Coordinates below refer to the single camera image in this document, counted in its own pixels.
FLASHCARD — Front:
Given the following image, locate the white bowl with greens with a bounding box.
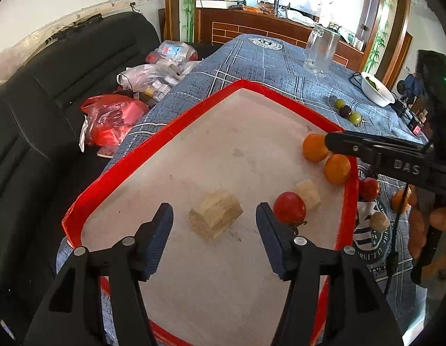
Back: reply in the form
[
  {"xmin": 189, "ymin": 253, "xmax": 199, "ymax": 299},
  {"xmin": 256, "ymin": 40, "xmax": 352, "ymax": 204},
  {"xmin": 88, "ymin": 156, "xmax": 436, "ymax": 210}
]
[{"xmin": 360, "ymin": 72, "xmax": 396, "ymax": 108}]

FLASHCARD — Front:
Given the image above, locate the black device on table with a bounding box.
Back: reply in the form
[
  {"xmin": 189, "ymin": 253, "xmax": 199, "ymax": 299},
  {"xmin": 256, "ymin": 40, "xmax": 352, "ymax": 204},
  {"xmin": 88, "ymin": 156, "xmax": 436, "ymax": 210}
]
[{"xmin": 390, "ymin": 98, "xmax": 408, "ymax": 118}]

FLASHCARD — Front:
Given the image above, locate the orange tangerine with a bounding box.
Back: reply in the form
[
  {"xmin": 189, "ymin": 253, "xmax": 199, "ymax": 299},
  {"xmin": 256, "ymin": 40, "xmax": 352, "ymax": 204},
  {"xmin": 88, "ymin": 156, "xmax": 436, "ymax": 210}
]
[
  {"xmin": 324, "ymin": 154, "xmax": 351, "ymax": 185},
  {"xmin": 390, "ymin": 186, "xmax": 412, "ymax": 214},
  {"xmin": 302, "ymin": 133, "xmax": 329, "ymax": 163}
]

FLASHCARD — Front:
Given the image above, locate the beige sponge cake piece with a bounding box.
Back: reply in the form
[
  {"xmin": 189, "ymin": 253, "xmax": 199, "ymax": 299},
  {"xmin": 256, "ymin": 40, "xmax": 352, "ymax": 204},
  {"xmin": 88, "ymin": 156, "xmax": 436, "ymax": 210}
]
[
  {"xmin": 188, "ymin": 189, "xmax": 243, "ymax": 241},
  {"xmin": 293, "ymin": 180, "xmax": 321, "ymax": 211}
]

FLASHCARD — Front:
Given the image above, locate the large red tomato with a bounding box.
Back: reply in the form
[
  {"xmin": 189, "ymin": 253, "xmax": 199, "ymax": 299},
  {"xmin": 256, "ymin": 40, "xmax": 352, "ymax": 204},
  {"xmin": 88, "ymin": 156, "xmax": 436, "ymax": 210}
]
[{"xmin": 272, "ymin": 191, "xmax": 307, "ymax": 225}]

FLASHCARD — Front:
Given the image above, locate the dark purple grape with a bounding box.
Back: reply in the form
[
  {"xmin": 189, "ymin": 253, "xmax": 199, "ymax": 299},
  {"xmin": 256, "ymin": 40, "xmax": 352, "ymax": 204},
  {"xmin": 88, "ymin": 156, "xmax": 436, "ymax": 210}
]
[{"xmin": 339, "ymin": 105, "xmax": 352, "ymax": 119}]

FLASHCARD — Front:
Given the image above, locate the clear glass pitcher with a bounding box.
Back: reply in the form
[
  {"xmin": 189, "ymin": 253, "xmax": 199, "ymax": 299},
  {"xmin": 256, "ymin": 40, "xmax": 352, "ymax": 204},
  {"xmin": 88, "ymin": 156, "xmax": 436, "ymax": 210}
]
[{"xmin": 303, "ymin": 24, "xmax": 341, "ymax": 77}]

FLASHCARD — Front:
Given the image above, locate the wooden cabinet counter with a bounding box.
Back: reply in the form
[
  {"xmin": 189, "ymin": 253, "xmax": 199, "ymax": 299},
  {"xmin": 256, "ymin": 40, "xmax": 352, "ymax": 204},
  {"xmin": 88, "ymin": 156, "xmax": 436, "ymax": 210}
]
[{"xmin": 193, "ymin": 0, "xmax": 366, "ymax": 71}]

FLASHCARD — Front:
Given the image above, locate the small beige cake piece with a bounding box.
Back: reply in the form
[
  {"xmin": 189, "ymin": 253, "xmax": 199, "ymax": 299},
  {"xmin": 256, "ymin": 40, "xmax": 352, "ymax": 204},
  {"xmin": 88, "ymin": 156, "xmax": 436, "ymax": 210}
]
[{"xmin": 369, "ymin": 212, "xmax": 390, "ymax": 233}]

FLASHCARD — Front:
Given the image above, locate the red rimmed white tray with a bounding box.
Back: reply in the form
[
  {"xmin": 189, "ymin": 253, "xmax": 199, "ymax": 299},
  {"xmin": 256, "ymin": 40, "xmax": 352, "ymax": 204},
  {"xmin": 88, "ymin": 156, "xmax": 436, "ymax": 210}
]
[{"xmin": 62, "ymin": 80, "xmax": 357, "ymax": 345}]

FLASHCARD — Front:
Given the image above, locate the clear plastic bag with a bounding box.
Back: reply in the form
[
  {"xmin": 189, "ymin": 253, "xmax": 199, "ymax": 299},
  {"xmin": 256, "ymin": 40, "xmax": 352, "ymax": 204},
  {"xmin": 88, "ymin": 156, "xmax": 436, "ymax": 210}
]
[{"xmin": 116, "ymin": 64, "xmax": 182, "ymax": 102}]

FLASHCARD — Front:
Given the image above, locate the red black small box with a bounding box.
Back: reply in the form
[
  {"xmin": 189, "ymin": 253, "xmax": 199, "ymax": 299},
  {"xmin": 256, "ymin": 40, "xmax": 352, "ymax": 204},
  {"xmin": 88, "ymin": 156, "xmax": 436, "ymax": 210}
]
[{"xmin": 407, "ymin": 113, "xmax": 425, "ymax": 136}]

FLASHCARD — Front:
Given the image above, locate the clear bag with packets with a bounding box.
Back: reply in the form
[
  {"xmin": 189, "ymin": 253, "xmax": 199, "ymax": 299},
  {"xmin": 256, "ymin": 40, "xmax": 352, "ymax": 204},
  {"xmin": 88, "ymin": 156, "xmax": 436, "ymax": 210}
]
[{"xmin": 146, "ymin": 41, "xmax": 198, "ymax": 66}]

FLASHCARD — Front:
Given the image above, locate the red plastic bag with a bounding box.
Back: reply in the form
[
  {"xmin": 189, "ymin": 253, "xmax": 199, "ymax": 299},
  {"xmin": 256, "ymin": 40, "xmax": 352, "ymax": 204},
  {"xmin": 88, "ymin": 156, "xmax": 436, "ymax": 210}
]
[{"xmin": 80, "ymin": 94, "xmax": 150, "ymax": 147}]

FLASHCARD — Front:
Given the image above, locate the right human hand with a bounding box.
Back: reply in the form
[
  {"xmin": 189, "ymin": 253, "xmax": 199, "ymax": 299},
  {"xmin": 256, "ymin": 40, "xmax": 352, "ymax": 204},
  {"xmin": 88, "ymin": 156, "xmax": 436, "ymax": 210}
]
[{"xmin": 411, "ymin": 187, "xmax": 446, "ymax": 287}]

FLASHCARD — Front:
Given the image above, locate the blue plaid tablecloth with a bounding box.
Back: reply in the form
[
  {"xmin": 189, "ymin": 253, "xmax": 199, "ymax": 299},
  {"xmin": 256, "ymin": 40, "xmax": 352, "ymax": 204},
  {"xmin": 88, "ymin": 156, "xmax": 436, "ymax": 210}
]
[{"xmin": 56, "ymin": 33, "xmax": 431, "ymax": 346}]

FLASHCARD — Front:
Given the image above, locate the small red tomato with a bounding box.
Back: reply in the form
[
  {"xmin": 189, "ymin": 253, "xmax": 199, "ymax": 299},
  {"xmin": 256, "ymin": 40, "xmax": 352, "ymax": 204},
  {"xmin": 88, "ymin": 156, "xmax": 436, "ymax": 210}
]
[{"xmin": 358, "ymin": 177, "xmax": 380, "ymax": 202}]

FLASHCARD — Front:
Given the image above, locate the green grape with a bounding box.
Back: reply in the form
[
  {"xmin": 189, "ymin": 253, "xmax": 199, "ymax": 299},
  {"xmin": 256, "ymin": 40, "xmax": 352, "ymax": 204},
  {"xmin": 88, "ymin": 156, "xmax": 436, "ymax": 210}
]
[
  {"xmin": 348, "ymin": 111, "xmax": 363, "ymax": 126},
  {"xmin": 335, "ymin": 98, "xmax": 346, "ymax": 109}
]

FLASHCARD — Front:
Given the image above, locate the black leather sofa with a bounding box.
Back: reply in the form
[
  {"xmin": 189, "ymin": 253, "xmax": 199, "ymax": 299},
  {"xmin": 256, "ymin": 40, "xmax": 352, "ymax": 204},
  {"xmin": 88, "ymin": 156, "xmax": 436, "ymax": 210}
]
[{"xmin": 0, "ymin": 12, "xmax": 160, "ymax": 345}]

